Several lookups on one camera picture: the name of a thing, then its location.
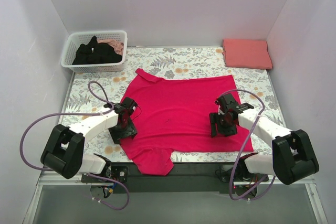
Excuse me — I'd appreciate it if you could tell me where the magenta t shirt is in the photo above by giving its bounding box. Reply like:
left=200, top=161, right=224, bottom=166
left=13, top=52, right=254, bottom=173
left=120, top=69, right=248, bottom=176

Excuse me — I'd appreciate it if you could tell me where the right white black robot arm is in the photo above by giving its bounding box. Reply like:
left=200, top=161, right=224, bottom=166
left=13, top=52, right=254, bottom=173
left=209, top=93, right=320, bottom=185

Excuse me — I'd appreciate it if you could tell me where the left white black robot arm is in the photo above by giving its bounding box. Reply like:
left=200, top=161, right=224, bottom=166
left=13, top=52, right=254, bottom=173
left=40, top=97, right=138, bottom=182

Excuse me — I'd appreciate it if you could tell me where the floral patterned table mat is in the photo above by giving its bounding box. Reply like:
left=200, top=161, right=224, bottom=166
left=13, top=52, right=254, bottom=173
left=63, top=47, right=288, bottom=163

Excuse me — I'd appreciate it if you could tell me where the folded salmon t shirt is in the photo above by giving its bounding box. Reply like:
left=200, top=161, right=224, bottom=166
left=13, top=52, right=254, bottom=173
left=223, top=39, right=273, bottom=70

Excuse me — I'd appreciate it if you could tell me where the black t shirt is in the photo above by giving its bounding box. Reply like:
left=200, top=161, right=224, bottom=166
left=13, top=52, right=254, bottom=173
left=72, top=36, right=122, bottom=65

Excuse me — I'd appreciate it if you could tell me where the light pink t shirt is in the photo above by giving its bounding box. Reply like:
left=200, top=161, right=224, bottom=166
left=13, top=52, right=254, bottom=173
left=97, top=39, right=124, bottom=55

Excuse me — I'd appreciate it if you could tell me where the white plastic laundry basket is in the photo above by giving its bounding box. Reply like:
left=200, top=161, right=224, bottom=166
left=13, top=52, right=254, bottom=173
left=61, top=30, right=128, bottom=73

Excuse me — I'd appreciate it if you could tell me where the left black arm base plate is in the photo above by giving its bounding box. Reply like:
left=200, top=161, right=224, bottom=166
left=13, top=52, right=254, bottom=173
left=81, top=166, right=128, bottom=183

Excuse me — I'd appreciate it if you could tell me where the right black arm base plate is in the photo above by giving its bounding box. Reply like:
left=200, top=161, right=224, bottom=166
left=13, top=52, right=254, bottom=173
left=215, top=165, right=264, bottom=183

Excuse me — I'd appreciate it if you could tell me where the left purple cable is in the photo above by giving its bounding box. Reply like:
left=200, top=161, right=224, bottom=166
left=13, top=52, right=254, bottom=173
left=19, top=81, right=131, bottom=211

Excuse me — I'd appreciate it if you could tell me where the aluminium frame rail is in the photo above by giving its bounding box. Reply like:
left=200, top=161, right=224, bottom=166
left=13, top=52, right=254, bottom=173
left=24, top=163, right=328, bottom=223

